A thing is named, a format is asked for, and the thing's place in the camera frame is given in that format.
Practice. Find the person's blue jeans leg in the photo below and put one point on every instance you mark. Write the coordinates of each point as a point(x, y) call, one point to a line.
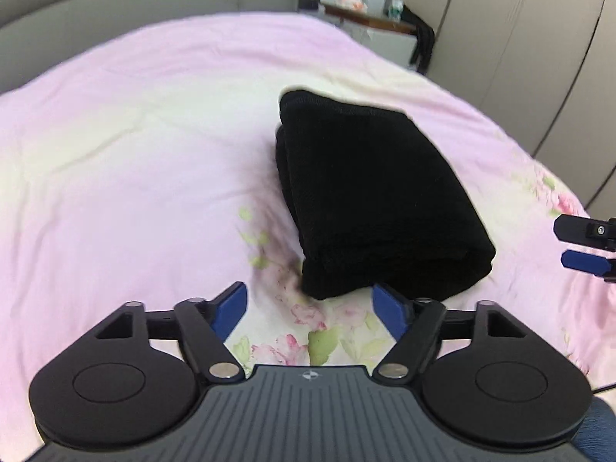
point(601, 426)

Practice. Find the pink packet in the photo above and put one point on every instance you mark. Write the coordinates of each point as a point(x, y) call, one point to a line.
point(353, 1)

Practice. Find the beige wardrobe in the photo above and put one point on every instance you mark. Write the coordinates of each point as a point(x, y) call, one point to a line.
point(524, 57)

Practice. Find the grey padded headboard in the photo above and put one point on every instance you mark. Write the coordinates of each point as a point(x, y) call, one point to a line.
point(120, 5)

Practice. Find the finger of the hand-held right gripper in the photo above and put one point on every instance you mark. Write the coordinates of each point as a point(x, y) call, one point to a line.
point(580, 231)
point(584, 262)

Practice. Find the black hanging cloth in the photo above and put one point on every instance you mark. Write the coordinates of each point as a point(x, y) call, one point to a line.
point(422, 41)

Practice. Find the black pants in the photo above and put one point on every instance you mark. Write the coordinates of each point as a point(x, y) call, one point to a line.
point(380, 202)

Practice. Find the clear plastic bottle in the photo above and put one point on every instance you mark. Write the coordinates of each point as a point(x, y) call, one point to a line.
point(395, 4)

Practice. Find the wooden nightstand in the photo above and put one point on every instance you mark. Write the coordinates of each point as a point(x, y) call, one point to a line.
point(380, 33)

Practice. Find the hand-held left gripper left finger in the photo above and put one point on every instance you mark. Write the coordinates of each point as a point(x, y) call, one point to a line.
point(231, 309)

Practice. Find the pink floral bedsheet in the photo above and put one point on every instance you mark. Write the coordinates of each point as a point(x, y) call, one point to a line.
point(144, 163)

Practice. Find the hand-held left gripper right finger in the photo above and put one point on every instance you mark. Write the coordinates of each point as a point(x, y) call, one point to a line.
point(389, 309)

